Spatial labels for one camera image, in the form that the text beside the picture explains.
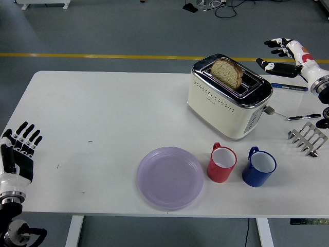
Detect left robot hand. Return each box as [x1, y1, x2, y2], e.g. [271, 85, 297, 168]
[0, 121, 43, 193]

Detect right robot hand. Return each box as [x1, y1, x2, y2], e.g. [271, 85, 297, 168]
[256, 38, 329, 84]

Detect bread slice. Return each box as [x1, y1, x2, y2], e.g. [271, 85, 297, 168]
[210, 57, 244, 91]

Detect purple plastic plate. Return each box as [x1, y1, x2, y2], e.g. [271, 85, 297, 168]
[136, 146, 205, 212]

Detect blue marker pen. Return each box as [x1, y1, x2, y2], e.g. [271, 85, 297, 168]
[270, 82, 308, 92]

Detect black ballpoint pen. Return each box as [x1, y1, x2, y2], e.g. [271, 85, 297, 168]
[284, 114, 322, 121]

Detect silver toast rack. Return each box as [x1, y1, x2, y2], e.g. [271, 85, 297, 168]
[287, 122, 328, 158]

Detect white table leg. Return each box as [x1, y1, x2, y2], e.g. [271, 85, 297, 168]
[255, 218, 275, 247]
[64, 215, 85, 247]

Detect cream and chrome toaster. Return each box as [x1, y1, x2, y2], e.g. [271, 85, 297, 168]
[187, 53, 276, 142]

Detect blue enamel mug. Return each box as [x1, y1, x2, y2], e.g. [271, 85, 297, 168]
[241, 146, 278, 188]

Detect yellow floor tape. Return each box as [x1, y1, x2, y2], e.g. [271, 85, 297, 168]
[0, 52, 329, 64]

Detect red enamel mug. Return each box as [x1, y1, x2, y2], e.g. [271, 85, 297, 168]
[207, 142, 237, 184]

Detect black table control panel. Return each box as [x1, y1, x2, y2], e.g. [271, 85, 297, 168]
[289, 218, 329, 226]

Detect white furniture base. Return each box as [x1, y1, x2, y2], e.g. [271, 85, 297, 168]
[15, 0, 71, 11]

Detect black floor cable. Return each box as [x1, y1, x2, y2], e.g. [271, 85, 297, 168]
[214, 0, 237, 19]

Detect white floor cable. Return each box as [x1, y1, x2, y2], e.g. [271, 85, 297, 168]
[203, 0, 227, 12]

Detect black cable under table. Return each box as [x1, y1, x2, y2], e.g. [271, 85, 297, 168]
[244, 218, 250, 247]

